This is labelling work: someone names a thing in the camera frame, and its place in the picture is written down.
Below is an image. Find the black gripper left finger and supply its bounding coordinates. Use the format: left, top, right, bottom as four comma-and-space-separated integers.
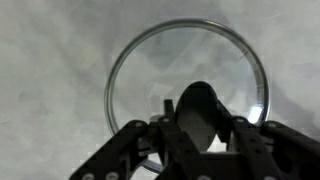
69, 105, 214, 180

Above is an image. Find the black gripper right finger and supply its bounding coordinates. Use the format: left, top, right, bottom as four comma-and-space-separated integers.
217, 102, 320, 180

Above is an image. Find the glass pot lid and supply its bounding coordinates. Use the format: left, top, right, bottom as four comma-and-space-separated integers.
103, 18, 270, 174

